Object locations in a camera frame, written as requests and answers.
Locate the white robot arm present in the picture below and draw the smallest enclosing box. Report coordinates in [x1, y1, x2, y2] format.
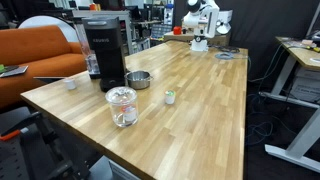
[183, 0, 220, 52]

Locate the clear glass jar with lid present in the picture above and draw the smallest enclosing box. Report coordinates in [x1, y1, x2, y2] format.
[105, 86, 138, 127]

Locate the black Keurig coffee machine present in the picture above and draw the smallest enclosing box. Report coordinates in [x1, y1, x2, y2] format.
[82, 17, 126, 92]

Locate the white pod with colourful top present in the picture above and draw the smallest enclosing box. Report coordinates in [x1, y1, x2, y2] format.
[165, 90, 176, 104]

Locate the small steel pot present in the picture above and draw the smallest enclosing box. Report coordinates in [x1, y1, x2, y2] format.
[125, 71, 153, 90]

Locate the red box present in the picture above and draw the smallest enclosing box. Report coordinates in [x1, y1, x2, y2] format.
[173, 26, 182, 35]

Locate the clear water reservoir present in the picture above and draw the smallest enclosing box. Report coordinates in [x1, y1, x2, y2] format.
[73, 17, 100, 79]

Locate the cardboard box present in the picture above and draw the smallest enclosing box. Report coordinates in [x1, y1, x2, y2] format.
[164, 32, 230, 46]

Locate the small white cup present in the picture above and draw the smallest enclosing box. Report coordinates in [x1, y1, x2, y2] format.
[63, 78, 76, 90]

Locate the white round chair back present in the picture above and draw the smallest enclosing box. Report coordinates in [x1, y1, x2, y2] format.
[18, 15, 78, 42]

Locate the orange sofa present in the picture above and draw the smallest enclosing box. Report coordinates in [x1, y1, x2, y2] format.
[0, 26, 86, 109]

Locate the dark tablet on sofa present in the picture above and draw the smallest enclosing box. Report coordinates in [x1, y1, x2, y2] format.
[0, 66, 28, 78]

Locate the black metal stand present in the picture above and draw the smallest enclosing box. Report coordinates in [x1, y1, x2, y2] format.
[0, 113, 87, 180]

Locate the side desk with white legs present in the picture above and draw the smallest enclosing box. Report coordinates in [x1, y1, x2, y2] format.
[259, 36, 320, 174]

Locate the grey coiled cable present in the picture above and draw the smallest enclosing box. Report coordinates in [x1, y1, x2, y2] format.
[214, 51, 249, 61]

